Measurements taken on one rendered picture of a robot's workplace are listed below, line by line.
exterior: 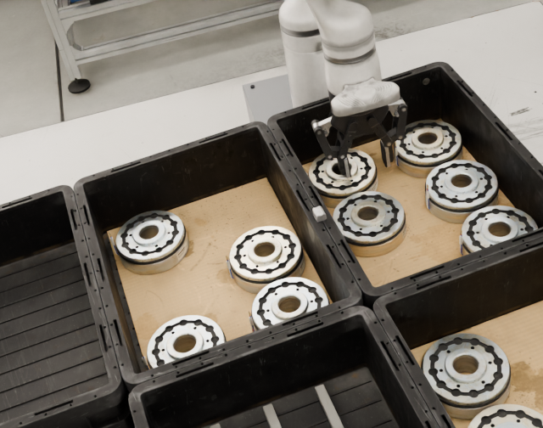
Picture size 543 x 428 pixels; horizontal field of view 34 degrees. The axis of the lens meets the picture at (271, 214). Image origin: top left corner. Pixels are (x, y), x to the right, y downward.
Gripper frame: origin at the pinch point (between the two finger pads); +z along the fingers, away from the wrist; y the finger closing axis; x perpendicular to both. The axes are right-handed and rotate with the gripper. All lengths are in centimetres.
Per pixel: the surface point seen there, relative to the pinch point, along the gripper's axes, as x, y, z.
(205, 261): 6.6, 26.5, 4.6
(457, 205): 11.6, -9.7, 2.5
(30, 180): -40, 57, 15
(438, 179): 5.2, -9.1, 2.6
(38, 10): -244, 78, 77
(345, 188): 1.9, 3.9, 2.3
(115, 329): 24.5, 38.1, -5.0
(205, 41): -191, 16, 80
